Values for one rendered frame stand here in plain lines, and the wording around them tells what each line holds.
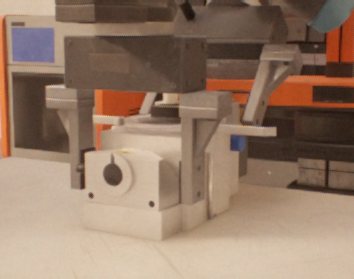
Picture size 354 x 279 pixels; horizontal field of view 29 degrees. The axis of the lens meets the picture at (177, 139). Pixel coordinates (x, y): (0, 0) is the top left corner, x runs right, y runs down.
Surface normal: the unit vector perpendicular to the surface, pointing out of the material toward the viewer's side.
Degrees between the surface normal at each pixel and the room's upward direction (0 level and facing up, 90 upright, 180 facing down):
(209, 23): 50
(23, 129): 90
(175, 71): 90
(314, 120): 90
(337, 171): 90
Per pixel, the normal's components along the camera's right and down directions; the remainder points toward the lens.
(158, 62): -0.48, 0.14
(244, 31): -0.37, -0.53
